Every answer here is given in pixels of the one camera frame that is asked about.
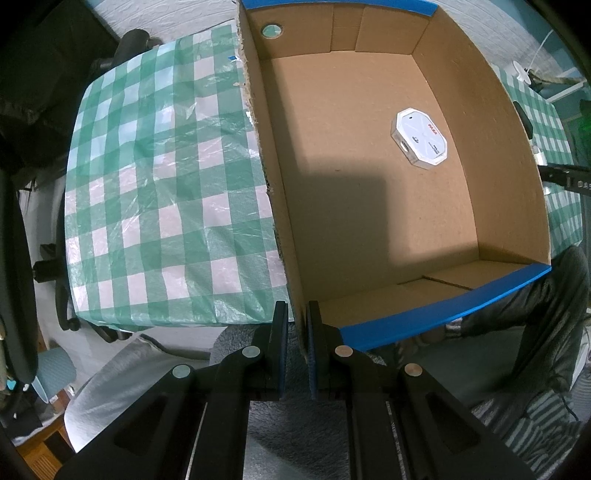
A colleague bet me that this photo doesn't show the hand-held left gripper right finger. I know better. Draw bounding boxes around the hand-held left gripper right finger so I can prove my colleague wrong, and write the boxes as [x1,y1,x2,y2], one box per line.
[307,301,537,480]

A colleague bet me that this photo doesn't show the cardboard box with blue edges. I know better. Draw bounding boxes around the cardboard box with blue edges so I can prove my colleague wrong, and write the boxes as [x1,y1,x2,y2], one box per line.
[236,0,553,354]

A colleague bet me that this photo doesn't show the striped cloth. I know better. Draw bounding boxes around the striped cloth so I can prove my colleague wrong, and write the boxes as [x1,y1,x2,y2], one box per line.
[471,369,587,472]

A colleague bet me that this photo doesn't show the white octagonal device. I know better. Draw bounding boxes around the white octagonal device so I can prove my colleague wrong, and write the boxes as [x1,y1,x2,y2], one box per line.
[390,107,450,171]

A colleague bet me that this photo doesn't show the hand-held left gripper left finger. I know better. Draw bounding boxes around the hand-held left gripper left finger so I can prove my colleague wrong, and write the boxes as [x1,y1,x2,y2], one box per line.
[53,301,291,480]

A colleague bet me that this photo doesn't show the white cylindrical device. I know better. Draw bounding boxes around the white cylindrical device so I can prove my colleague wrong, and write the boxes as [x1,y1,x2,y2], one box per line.
[510,60,537,85]

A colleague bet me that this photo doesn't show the black oblong object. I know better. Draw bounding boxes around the black oblong object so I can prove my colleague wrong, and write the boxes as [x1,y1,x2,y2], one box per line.
[513,102,534,139]

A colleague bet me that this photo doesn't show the green checked tablecloth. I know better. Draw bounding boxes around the green checked tablecloth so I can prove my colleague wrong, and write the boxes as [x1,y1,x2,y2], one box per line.
[64,24,583,330]

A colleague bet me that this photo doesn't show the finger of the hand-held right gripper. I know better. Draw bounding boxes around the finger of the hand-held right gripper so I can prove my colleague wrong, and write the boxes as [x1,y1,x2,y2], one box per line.
[538,161,591,198]

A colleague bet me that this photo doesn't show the teal stool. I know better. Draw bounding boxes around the teal stool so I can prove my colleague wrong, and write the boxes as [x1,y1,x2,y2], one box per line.
[34,348,77,403]

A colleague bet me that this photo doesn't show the black office chair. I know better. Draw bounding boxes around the black office chair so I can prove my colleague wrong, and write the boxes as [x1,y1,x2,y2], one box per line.
[0,0,162,344]

